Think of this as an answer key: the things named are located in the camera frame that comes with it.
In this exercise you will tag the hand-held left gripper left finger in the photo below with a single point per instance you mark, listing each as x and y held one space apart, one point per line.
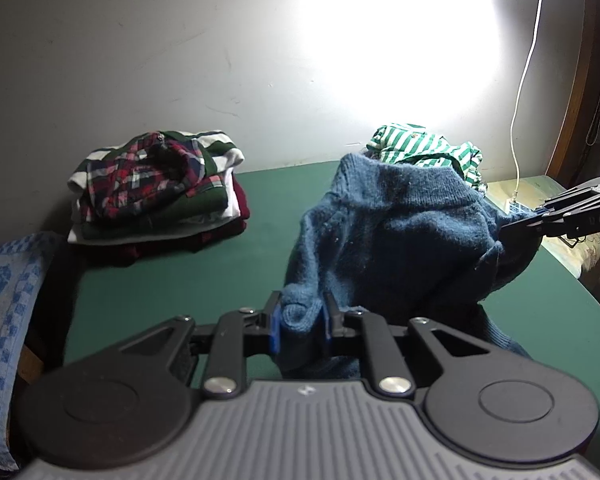
275 332

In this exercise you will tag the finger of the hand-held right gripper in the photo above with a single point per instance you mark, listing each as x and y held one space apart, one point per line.
590 190
540 225

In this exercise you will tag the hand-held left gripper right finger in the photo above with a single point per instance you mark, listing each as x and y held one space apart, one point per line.
328 327

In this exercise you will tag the blue knit sweater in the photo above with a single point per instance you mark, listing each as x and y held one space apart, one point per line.
395 240

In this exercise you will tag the stack of folded clothes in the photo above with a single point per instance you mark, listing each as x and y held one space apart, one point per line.
200 200

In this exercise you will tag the white power strip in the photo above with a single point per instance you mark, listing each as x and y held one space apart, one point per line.
520 207

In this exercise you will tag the maroon folded garment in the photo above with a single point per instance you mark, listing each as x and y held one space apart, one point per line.
240 200

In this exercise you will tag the green white striped shirt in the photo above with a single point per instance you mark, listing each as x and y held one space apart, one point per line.
415 145

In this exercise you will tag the white folded garment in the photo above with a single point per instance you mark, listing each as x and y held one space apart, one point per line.
130 237

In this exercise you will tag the red navy plaid shirt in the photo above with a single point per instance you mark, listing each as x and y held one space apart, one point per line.
130 180

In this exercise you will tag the blue patterned towel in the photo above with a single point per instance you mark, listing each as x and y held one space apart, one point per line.
10 310

